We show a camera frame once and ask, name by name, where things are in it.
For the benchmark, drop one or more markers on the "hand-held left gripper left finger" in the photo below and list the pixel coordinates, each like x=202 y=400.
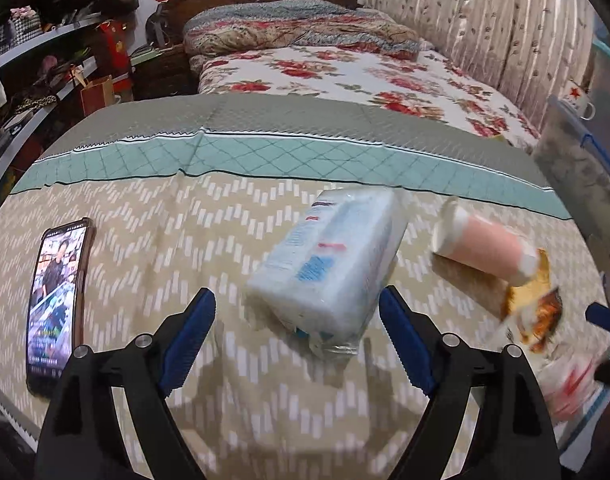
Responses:
x=185 y=340

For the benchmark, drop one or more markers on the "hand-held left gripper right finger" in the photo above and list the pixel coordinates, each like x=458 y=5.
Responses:
x=410 y=345

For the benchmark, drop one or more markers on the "white plastic bag red print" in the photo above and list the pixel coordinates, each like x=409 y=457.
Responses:
x=570 y=385

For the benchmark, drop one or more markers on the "orange snack wrapper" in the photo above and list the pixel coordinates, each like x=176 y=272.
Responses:
x=535 y=315

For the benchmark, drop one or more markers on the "white tissue packet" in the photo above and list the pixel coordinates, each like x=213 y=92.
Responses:
x=330 y=270

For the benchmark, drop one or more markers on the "zigzag patterned blanket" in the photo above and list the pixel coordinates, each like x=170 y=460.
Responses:
x=185 y=230

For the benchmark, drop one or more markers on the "smartphone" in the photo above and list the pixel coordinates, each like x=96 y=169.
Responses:
x=55 y=305

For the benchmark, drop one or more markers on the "white enamel mug red star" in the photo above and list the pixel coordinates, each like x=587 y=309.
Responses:
x=577 y=100

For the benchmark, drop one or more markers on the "brown paper bag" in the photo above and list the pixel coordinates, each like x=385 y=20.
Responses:
x=97 y=97

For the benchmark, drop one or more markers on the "dark wooden nightstand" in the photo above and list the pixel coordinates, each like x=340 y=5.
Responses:
x=160 y=75

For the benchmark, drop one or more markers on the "floral bedsheet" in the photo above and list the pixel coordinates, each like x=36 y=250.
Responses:
x=360 y=75

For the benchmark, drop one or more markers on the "black bag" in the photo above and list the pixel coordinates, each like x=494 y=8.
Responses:
x=160 y=25

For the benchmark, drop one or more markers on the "leaf patterned curtain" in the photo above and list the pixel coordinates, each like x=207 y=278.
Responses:
x=485 y=25

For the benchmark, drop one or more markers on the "grey shelf rack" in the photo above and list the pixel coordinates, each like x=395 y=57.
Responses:
x=35 y=42

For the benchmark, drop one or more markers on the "folded patterned quilt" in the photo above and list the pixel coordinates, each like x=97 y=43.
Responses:
x=295 y=25

